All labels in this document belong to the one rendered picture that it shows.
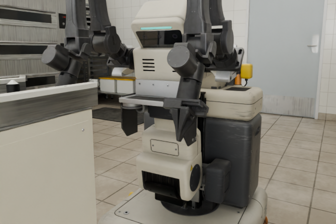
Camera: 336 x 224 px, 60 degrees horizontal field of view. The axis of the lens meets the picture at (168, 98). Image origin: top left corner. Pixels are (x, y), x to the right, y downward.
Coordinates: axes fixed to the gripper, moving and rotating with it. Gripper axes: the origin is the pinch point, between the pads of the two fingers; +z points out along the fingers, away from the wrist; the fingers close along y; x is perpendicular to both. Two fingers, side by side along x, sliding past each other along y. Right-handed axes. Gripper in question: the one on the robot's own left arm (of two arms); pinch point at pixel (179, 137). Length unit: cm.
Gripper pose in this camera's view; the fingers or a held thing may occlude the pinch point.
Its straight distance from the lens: 71.8
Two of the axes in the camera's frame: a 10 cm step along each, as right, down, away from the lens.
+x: 4.2, 3.3, 8.4
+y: 8.8, 0.7, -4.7
